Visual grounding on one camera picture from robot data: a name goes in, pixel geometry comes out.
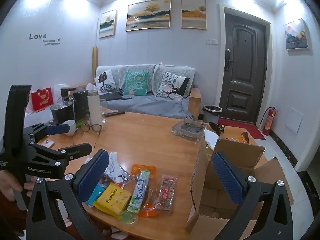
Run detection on black metal pot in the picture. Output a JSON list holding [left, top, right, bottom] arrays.
[[49, 102, 75, 125]]

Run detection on dark brown door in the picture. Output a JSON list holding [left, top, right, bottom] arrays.
[[219, 4, 272, 125]]

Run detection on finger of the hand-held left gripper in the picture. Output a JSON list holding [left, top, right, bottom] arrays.
[[23, 123, 71, 142], [29, 142, 93, 164]]

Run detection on white paper sheet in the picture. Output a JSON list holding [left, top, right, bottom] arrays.
[[204, 127, 220, 152]]

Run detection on glass ashtray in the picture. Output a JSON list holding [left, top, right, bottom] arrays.
[[172, 119, 209, 144]]

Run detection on brown frame eyeglasses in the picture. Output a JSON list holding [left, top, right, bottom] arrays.
[[72, 123, 103, 148]]

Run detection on red door mat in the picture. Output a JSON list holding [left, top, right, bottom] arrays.
[[217, 119, 267, 140]]

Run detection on cardboard box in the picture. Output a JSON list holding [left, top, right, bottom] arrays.
[[185, 127, 294, 233]]

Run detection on black laptop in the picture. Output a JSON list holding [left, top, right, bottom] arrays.
[[99, 92, 123, 102]]

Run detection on black door handle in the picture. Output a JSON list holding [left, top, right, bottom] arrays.
[[224, 49, 236, 72]]

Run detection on wide framed landscape painting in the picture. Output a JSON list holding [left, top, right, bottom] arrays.
[[125, 0, 172, 32]]

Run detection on white thermos bottle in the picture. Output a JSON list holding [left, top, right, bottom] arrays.
[[87, 89, 102, 125]]

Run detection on red brown snack packet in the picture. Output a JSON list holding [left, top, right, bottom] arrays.
[[158, 174, 178, 212]]

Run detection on black clip tool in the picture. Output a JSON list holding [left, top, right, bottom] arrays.
[[209, 122, 225, 138]]

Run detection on red fire extinguisher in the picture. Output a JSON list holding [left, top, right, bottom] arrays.
[[261, 106, 278, 136]]

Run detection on white cup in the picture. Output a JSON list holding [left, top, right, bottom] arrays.
[[62, 120, 78, 137]]

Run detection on white wall panel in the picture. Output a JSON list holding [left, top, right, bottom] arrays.
[[285, 107, 304, 134]]

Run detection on grey trash bin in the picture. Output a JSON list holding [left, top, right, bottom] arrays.
[[202, 104, 223, 124]]

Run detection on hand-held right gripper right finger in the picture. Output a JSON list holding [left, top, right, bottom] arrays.
[[211, 152, 300, 240]]

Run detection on white deer cushion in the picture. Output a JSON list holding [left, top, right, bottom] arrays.
[[156, 71, 190, 98]]

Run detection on black white tree cushion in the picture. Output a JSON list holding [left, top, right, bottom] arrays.
[[94, 69, 116, 92]]

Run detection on yellow snack packet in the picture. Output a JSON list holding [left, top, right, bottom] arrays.
[[92, 182, 133, 220]]

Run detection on teal tree cushion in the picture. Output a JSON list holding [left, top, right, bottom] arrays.
[[124, 71, 149, 96]]

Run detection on red gift bag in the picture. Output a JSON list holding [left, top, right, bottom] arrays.
[[30, 87, 55, 112]]

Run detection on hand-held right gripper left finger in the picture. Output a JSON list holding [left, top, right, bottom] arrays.
[[25, 149, 110, 240]]

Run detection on grey sofa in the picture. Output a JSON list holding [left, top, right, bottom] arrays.
[[95, 64, 202, 120]]

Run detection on small dark framed painting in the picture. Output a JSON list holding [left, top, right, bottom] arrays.
[[99, 9, 117, 39]]

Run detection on green white candy packet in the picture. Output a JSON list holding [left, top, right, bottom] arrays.
[[127, 169, 153, 214]]

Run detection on person's left hand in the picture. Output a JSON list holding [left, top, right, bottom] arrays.
[[0, 170, 35, 201]]

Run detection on rolled bamboo mat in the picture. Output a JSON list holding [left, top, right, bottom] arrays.
[[91, 46, 98, 84]]

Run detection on black kettle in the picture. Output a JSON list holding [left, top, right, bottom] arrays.
[[61, 86, 77, 102]]

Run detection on black wall lettering sticker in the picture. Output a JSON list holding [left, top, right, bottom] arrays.
[[29, 33, 62, 47]]

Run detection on white framed mountain painting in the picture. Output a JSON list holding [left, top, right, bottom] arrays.
[[283, 19, 313, 52]]

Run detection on teal snack packet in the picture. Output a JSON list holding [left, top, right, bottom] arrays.
[[86, 182, 107, 208]]

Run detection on framed golden hill painting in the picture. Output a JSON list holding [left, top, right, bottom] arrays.
[[181, 0, 207, 30]]

